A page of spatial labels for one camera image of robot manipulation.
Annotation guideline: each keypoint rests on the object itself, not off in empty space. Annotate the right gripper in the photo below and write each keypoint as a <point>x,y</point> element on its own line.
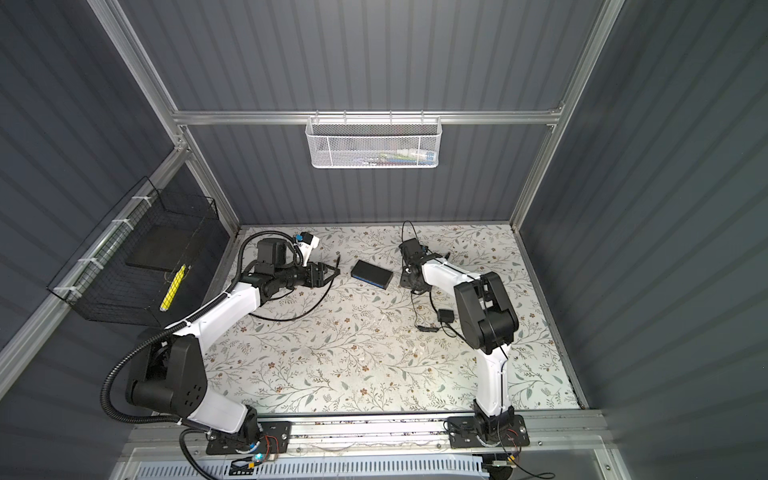
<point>406,281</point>

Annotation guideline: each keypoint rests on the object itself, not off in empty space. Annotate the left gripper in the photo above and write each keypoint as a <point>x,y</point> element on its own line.
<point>320,280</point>

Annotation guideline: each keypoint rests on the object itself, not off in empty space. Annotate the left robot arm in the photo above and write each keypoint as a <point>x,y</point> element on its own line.
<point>163,379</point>

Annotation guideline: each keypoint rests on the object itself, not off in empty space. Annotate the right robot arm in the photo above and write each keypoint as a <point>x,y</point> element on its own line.
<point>488,325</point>

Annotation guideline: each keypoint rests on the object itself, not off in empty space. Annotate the floral patterned table mat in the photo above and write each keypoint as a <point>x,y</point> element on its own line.
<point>353,347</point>

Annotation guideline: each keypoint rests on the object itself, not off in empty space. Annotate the items in white basket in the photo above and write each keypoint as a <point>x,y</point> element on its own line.
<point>411,157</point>

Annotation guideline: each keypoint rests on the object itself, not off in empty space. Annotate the yellow marker in basket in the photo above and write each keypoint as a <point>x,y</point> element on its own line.
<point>173,288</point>

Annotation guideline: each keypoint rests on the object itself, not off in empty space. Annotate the white wire mesh basket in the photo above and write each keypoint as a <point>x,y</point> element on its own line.
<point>335,145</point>

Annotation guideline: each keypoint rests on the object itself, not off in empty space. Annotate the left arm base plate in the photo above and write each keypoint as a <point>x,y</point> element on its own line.
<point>271,437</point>

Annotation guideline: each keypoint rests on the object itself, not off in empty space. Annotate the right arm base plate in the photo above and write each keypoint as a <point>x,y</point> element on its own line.
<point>467,432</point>

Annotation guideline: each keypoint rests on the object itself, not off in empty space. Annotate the black wire mesh basket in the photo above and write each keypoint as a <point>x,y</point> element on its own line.
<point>123,278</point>

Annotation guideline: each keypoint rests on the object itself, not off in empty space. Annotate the white slotted cable duct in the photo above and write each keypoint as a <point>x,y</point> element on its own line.
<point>443,466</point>

